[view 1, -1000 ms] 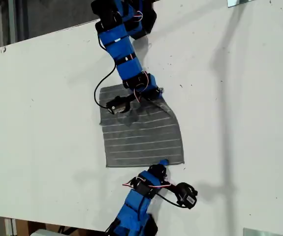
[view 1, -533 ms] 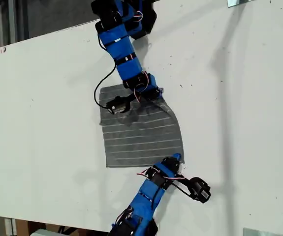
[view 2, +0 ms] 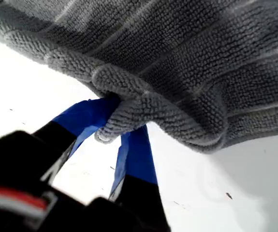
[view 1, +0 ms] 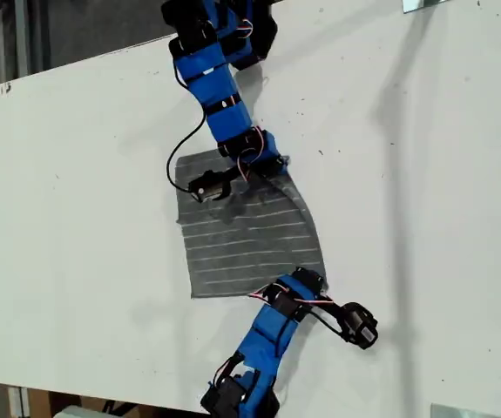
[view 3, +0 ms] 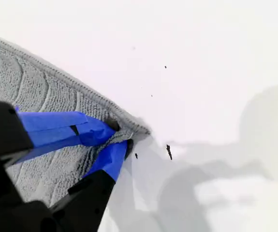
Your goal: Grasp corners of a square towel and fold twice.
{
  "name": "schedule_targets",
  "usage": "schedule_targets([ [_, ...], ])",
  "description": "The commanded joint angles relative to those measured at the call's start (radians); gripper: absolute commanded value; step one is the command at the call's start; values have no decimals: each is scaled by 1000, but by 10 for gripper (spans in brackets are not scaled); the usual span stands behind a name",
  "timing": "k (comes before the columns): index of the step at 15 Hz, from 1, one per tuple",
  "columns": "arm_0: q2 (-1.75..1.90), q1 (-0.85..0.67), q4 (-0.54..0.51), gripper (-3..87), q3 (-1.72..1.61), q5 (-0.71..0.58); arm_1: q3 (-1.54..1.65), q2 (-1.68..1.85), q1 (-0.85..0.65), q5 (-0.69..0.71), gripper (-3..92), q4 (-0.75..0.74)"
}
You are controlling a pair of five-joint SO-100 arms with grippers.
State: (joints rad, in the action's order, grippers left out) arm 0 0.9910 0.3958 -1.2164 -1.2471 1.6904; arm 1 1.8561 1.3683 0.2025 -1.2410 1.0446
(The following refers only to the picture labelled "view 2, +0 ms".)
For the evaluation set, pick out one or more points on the grey striped square towel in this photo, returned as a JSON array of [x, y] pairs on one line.
[[177, 60]]

